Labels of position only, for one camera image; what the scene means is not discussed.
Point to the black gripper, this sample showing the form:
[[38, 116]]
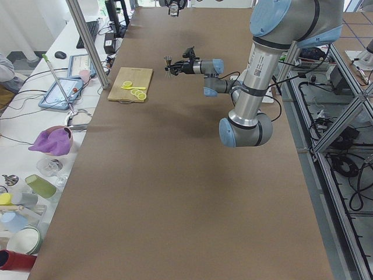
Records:
[[187, 66], [173, 4]]

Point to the clear glass measuring cup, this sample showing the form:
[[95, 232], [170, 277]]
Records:
[[173, 9]]

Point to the steel double jigger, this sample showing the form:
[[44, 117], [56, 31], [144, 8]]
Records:
[[168, 61]]

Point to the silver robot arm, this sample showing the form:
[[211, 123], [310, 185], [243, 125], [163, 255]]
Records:
[[274, 26]]

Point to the pink plastic cup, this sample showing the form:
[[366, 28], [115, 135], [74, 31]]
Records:
[[85, 75]]

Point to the green plastic cup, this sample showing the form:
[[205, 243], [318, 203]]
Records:
[[41, 186]]

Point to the yellow cup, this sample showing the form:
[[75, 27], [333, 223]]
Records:
[[6, 199]]

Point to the light blue cup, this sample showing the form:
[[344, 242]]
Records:
[[13, 221]]

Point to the red cup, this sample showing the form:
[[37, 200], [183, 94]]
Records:
[[13, 261]]

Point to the bamboo cutting board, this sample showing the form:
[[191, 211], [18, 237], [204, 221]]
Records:
[[138, 76]]

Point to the lemon slice top right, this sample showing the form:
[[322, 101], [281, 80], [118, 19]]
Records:
[[141, 96]]

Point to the lemon slice bottom front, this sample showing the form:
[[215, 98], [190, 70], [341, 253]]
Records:
[[127, 84]]

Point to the yellow plastic knife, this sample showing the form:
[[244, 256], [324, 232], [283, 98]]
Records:
[[133, 87]]

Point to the blue teach pendant far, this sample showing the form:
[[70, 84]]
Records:
[[79, 63]]

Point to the blue teach pendant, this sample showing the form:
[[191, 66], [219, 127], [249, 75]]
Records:
[[79, 63], [54, 98]]

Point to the metal grabber stick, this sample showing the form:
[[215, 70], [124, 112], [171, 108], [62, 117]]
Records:
[[70, 105]]

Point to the black computer mouse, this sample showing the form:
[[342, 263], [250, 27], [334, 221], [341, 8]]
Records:
[[60, 55]]

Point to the blue teach pendant near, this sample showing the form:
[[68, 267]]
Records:
[[54, 98]]

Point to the purple cloth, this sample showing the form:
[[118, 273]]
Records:
[[39, 143]]

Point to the pink bowl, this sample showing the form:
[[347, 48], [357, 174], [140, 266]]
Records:
[[59, 141]]

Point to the clear wine glass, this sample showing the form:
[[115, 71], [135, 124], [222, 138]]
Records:
[[51, 168]]

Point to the white green-rimmed bowl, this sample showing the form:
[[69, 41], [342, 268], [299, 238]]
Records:
[[26, 241]]

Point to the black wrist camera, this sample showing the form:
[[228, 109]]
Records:
[[189, 53]]

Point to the aluminium frame post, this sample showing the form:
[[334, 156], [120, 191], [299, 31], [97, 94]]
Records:
[[84, 33]]

